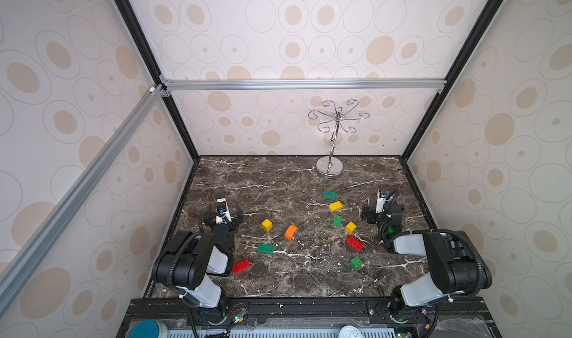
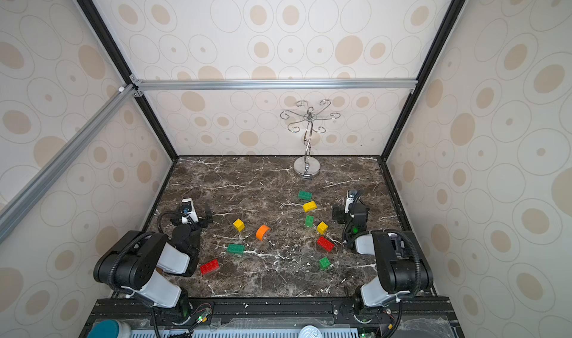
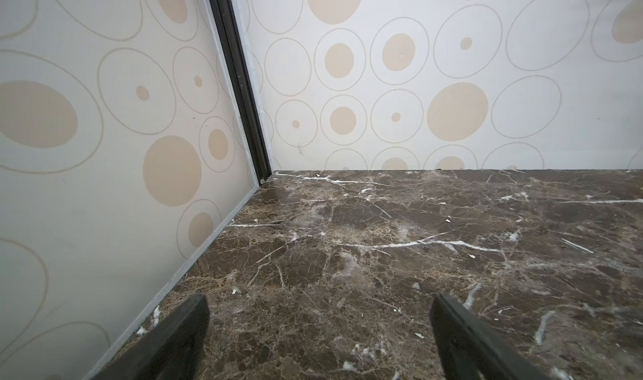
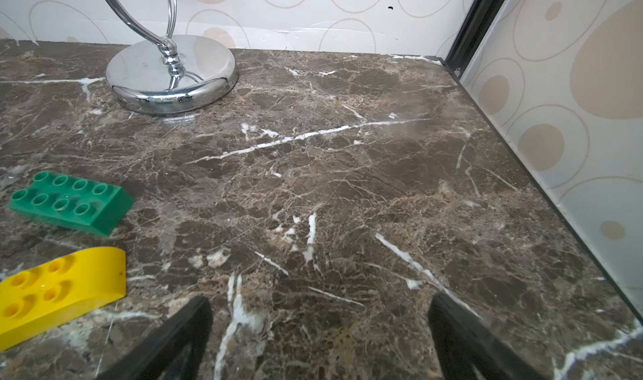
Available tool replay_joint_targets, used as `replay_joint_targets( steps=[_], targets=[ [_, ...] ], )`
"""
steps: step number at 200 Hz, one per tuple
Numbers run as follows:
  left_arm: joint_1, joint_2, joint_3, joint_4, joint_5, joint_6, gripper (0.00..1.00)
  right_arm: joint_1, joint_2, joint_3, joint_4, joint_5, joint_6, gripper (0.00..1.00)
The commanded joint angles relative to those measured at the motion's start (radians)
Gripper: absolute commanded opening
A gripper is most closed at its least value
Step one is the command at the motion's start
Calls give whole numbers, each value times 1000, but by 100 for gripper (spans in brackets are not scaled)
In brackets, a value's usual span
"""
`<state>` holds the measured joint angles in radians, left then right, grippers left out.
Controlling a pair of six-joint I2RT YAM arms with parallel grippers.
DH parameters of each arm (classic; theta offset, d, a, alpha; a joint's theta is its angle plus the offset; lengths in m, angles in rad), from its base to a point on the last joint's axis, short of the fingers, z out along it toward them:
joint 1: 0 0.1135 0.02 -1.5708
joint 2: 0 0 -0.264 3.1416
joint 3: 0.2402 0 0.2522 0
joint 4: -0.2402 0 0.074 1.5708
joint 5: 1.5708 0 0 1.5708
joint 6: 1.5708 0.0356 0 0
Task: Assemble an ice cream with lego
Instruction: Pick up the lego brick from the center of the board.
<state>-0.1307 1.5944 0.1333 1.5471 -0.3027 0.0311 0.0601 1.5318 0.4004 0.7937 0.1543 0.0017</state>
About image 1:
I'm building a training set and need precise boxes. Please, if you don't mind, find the orange round lego piece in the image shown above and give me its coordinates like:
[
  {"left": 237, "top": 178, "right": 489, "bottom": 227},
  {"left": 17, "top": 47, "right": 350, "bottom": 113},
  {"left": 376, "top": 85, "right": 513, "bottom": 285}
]
[{"left": 285, "top": 225, "right": 299, "bottom": 241}]

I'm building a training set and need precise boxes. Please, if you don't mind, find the green square lego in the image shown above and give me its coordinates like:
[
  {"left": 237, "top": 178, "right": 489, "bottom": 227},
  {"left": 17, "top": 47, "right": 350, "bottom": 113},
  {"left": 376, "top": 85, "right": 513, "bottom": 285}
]
[
  {"left": 332, "top": 215, "right": 343, "bottom": 227},
  {"left": 349, "top": 257, "right": 363, "bottom": 271}
]

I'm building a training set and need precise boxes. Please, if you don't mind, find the chrome hook stand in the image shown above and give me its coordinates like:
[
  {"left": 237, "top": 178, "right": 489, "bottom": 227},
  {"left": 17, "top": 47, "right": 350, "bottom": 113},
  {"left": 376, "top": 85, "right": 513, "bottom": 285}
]
[{"left": 308, "top": 98, "right": 370, "bottom": 180}]

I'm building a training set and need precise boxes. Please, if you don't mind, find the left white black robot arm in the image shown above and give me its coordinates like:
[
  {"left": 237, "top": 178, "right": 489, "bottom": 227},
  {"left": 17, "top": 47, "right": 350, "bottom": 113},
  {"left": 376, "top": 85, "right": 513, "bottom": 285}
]
[{"left": 151, "top": 198, "right": 244, "bottom": 321}]

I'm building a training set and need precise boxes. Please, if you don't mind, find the green square lego front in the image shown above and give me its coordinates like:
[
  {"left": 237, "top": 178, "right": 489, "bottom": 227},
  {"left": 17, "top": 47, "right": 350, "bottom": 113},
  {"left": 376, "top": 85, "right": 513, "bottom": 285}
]
[{"left": 349, "top": 257, "right": 363, "bottom": 271}]

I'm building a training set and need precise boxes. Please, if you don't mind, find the red long lego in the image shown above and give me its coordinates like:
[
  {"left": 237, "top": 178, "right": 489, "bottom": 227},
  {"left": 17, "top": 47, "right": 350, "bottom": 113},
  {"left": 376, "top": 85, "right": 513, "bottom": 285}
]
[
  {"left": 232, "top": 259, "right": 251, "bottom": 275},
  {"left": 346, "top": 236, "right": 364, "bottom": 253}
]

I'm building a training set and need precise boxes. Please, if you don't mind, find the yellow square lego back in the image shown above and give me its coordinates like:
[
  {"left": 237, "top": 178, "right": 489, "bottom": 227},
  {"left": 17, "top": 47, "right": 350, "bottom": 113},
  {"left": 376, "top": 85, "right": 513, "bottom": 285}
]
[{"left": 329, "top": 201, "right": 343, "bottom": 213}]

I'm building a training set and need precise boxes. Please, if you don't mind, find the left slanted aluminium rail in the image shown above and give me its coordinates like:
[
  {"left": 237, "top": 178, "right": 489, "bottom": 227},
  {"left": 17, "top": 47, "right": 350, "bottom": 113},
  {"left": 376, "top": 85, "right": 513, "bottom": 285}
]
[{"left": 1, "top": 83, "right": 165, "bottom": 315}]

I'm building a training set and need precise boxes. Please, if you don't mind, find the green square lego middle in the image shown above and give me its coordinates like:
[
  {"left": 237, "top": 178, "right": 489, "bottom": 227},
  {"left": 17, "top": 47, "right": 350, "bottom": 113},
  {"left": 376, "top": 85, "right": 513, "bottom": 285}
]
[{"left": 332, "top": 215, "right": 343, "bottom": 227}]

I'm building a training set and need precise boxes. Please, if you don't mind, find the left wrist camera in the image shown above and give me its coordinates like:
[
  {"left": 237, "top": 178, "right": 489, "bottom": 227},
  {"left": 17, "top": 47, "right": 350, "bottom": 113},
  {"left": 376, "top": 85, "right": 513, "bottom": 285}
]
[{"left": 215, "top": 198, "right": 232, "bottom": 225}]

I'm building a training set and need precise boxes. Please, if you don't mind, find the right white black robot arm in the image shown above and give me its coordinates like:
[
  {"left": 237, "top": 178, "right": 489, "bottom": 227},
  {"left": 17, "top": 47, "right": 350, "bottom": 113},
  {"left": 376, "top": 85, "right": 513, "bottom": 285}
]
[{"left": 360, "top": 198, "right": 493, "bottom": 323}]

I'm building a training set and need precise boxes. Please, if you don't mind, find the green long lego back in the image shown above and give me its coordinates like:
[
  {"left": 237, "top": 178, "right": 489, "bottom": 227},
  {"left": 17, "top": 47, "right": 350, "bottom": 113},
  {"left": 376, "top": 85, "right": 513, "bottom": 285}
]
[{"left": 323, "top": 191, "right": 338, "bottom": 202}]

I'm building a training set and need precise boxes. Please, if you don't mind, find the green long lego front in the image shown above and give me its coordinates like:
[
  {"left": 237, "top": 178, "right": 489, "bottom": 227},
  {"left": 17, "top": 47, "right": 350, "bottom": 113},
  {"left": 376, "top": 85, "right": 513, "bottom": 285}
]
[{"left": 257, "top": 244, "right": 274, "bottom": 255}]

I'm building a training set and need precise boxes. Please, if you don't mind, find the yellow square lego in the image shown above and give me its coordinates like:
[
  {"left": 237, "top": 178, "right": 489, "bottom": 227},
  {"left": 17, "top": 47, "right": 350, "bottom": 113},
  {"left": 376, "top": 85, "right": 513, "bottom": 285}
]
[
  {"left": 329, "top": 201, "right": 343, "bottom": 213},
  {"left": 262, "top": 219, "right": 273, "bottom": 232},
  {"left": 345, "top": 221, "right": 357, "bottom": 235}
]

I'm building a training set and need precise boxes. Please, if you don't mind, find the green long lego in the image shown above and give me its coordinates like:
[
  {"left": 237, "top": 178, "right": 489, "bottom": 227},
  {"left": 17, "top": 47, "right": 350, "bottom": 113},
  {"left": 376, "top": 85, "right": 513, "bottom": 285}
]
[
  {"left": 323, "top": 191, "right": 338, "bottom": 202},
  {"left": 257, "top": 244, "right": 274, "bottom": 255}
]

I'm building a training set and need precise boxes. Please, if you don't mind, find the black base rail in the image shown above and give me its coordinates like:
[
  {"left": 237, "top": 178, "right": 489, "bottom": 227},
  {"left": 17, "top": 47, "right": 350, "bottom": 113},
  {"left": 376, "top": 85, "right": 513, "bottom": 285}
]
[{"left": 117, "top": 297, "right": 501, "bottom": 337}]

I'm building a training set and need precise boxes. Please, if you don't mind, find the horizontal aluminium rail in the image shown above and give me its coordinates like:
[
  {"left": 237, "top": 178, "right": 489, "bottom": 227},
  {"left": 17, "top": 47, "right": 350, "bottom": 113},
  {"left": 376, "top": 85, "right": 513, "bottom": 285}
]
[{"left": 165, "top": 77, "right": 447, "bottom": 91}]

